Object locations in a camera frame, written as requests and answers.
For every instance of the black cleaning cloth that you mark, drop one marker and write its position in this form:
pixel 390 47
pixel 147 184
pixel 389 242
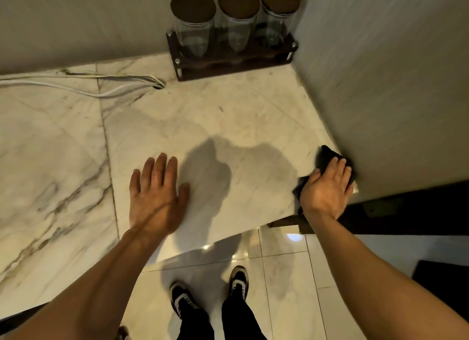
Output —
pixel 325 156

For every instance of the glass jar with wooden lid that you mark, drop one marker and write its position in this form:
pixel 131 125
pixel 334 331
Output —
pixel 278 17
pixel 193 24
pixel 238 19

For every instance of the person's left hand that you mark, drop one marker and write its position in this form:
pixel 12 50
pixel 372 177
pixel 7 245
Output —
pixel 154 204

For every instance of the person's right middle finger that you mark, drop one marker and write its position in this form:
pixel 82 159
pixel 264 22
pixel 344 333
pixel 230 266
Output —
pixel 340 171

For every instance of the dark wooden cabinet base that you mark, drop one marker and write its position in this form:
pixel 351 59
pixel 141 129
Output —
pixel 403 213

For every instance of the person's right leg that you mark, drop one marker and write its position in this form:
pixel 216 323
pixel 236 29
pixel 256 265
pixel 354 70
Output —
pixel 241 319

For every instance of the dark floor mat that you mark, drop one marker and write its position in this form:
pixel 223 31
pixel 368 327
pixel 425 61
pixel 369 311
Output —
pixel 443 283

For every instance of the person's left forearm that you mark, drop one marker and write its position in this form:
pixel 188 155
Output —
pixel 95 292

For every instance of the person's left thumb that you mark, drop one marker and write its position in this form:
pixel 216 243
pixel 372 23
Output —
pixel 183 194

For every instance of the person's right hand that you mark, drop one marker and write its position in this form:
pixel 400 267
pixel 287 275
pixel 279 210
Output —
pixel 322 197

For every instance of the person's leg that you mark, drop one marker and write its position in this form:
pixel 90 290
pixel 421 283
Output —
pixel 241 319
pixel 196 327

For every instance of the dark wooden jar rack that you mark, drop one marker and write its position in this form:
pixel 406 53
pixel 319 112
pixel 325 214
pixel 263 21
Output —
pixel 234 63

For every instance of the person's left black sneaker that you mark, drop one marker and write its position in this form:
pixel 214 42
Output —
pixel 182 299

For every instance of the person's right little finger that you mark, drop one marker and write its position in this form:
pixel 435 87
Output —
pixel 349 191

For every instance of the person's right thumb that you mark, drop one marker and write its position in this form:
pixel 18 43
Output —
pixel 313 176

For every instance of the person's left little finger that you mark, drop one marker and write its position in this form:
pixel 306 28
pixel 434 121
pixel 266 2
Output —
pixel 135 182

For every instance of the person's left leg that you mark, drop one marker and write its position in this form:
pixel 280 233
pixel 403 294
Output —
pixel 196 327

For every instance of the person's right forearm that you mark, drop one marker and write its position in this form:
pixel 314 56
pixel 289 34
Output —
pixel 370 277

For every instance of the person's right black sneaker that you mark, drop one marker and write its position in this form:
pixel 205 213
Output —
pixel 239 282

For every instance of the person's black sneaker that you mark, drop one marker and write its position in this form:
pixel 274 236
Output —
pixel 239 282
pixel 182 299

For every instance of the person's left middle finger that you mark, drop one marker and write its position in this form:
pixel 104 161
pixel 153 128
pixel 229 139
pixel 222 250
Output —
pixel 160 169

